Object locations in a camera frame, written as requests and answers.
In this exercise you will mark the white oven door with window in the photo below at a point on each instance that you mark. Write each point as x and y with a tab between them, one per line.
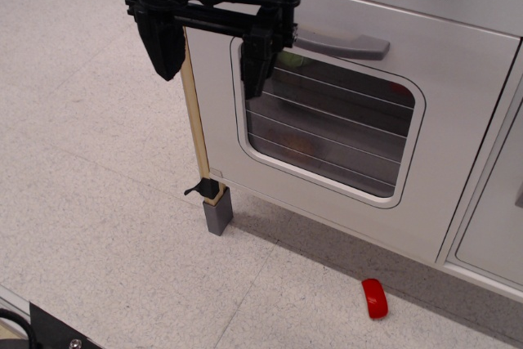
389	169

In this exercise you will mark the green toy inside oven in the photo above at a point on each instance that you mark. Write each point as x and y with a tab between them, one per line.
290	60

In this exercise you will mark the wooden corner post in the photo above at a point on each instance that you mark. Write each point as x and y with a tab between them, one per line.
187	78

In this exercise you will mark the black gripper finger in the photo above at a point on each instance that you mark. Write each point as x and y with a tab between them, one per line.
258	53
164	41

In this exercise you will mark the grey oven door handle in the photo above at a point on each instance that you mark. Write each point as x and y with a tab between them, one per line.
362	47

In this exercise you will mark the black cable tie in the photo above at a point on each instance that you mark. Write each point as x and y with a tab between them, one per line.
206	187

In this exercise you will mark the red toy piece on floor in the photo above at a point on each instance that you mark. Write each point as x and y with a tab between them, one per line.
376	299

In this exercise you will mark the grey post foot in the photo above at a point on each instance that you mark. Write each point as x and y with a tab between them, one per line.
218	216

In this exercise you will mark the brown cookie toy inside oven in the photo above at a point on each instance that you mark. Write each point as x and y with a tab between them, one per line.
300	144

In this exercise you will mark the white toy kitchen cabinet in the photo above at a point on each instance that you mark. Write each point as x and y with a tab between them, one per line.
382	120

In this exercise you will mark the white right cabinet door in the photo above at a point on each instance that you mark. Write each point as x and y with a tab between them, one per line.
489	240

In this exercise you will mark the black base plate with screw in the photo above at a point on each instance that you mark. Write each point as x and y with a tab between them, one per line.
56	334

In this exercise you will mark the red toy inside oven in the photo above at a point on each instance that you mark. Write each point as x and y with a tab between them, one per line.
399	89

